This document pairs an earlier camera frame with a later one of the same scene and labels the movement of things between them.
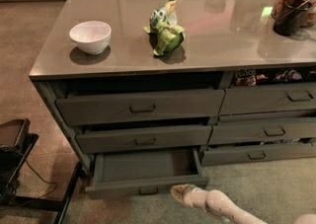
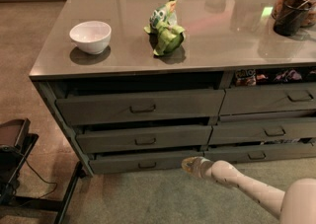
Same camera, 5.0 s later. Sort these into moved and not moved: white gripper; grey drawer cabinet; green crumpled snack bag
Moved: white gripper
Not moved: grey drawer cabinet; green crumpled snack bag
